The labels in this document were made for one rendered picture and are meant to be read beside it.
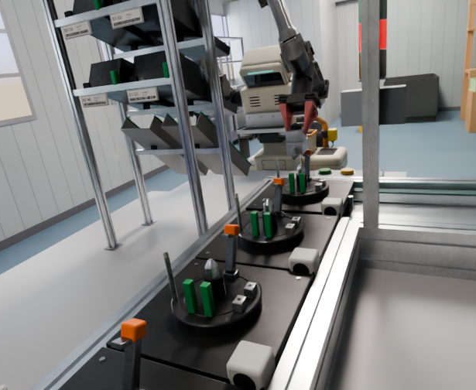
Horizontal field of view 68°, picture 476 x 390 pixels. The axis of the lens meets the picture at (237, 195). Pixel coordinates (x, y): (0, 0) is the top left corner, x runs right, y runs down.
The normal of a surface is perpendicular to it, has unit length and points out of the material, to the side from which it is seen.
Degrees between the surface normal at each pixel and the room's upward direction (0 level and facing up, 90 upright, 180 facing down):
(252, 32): 90
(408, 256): 90
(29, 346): 0
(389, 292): 0
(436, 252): 90
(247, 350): 0
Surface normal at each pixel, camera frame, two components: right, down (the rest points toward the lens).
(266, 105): -0.41, 0.48
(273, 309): -0.13, -0.93
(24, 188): 0.89, 0.04
